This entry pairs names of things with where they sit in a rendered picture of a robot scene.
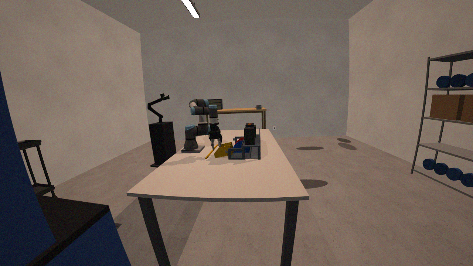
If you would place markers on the blue open bin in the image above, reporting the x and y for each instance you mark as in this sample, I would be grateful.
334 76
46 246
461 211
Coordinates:
238 145

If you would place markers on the yellow bin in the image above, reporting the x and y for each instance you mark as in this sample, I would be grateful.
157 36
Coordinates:
221 150

